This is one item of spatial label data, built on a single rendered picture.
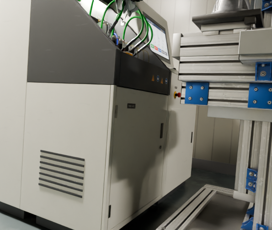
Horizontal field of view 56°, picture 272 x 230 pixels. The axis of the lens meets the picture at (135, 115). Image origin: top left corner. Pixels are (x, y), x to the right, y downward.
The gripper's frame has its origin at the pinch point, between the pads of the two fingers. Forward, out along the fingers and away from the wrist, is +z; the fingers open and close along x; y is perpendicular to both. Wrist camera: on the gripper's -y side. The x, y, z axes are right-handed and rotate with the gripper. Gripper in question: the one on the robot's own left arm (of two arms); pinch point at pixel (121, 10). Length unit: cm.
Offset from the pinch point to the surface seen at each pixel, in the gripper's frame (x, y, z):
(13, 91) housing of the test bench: -59, 2, 48
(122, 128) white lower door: -16, 55, 31
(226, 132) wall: 149, 16, 137
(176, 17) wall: 140, -125, 75
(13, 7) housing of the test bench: -51, -34, 16
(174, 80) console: 44, 14, 45
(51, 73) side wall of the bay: -40, 14, 27
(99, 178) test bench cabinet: -32, 70, 45
